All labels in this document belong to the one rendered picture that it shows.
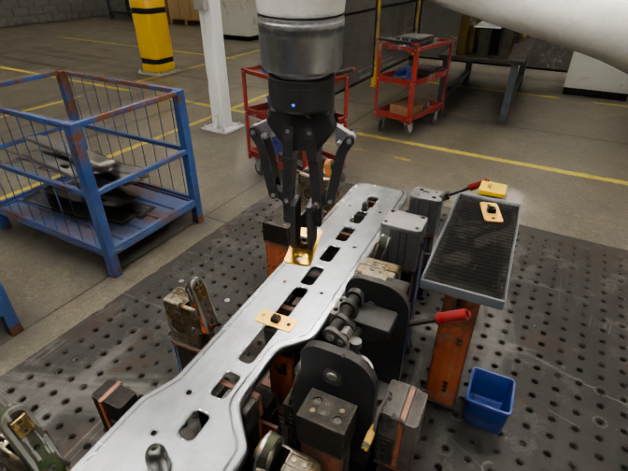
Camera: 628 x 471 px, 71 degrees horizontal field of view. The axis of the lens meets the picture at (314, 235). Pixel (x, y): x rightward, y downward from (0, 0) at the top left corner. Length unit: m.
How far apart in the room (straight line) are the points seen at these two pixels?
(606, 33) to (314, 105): 0.33
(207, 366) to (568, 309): 1.15
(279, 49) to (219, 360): 0.58
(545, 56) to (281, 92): 7.75
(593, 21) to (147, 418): 0.81
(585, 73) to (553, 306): 5.96
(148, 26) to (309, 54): 7.54
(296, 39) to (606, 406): 1.16
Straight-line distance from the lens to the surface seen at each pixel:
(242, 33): 11.31
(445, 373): 1.11
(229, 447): 0.75
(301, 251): 0.61
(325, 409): 0.63
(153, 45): 8.00
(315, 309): 0.94
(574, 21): 0.60
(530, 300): 1.59
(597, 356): 1.48
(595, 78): 7.37
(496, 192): 1.13
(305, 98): 0.49
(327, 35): 0.47
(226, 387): 0.85
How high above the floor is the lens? 1.63
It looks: 32 degrees down
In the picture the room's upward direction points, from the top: straight up
